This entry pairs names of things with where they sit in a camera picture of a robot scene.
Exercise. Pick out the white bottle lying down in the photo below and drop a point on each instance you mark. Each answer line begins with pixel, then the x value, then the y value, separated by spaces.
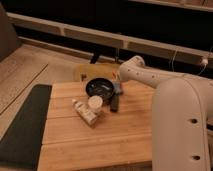
pixel 84 111

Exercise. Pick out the black bowl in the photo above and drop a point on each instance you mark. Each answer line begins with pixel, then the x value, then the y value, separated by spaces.
pixel 100 87

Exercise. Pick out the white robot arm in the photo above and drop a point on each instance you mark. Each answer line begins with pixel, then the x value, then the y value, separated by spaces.
pixel 182 104

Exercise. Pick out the white round sponge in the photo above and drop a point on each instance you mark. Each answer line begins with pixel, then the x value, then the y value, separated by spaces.
pixel 95 103

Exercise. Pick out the black rectangular block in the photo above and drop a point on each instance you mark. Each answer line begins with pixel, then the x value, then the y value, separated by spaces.
pixel 114 103

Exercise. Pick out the black mat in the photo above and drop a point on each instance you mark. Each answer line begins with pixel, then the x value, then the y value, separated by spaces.
pixel 20 146

